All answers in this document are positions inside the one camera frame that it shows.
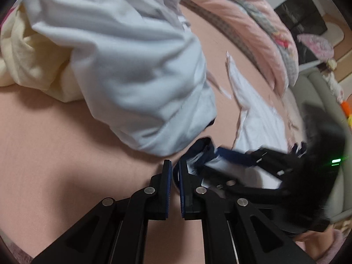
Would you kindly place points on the orange carrot plush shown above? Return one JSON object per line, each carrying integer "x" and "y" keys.
{"x": 347, "y": 107}

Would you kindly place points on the dark glass wardrobe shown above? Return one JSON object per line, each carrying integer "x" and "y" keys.
{"x": 299, "y": 13}

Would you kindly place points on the folded pink quilt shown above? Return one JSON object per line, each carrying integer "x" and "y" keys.
{"x": 247, "y": 19}

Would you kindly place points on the monkey plush toy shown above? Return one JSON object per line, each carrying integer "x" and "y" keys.
{"x": 331, "y": 64}

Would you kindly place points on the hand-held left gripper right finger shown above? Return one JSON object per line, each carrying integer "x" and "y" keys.
{"x": 183, "y": 195}

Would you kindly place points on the white t-shirt navy trim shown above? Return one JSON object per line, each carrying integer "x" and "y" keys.
{"x": 255, "y": 121}

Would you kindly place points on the pink printed cloth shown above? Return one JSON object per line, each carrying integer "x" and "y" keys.
{"x": 316, "y": 44}

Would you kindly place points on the pale yellow garment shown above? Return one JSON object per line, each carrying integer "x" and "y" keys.
{"x": 33, "y": 60}

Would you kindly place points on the grey-green padded headboard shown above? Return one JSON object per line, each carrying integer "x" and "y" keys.
{"x": 316, "y": 88}

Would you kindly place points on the person's right forearm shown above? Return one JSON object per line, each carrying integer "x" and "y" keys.
{"x": 330, "y": 247}

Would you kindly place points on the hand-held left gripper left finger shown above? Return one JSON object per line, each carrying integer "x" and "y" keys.
{"x": 167, "y": 192}

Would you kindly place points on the white rabbit plush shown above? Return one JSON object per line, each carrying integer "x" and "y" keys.
{"x": 335, "y": 88}

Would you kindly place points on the white shirt navy cuffs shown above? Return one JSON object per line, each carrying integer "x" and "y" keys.
{"x": 123, "y": 74}

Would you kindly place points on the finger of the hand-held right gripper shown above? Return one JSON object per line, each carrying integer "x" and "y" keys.
{"x": 236, "y": 155}
{"x": 261, "y": 194}

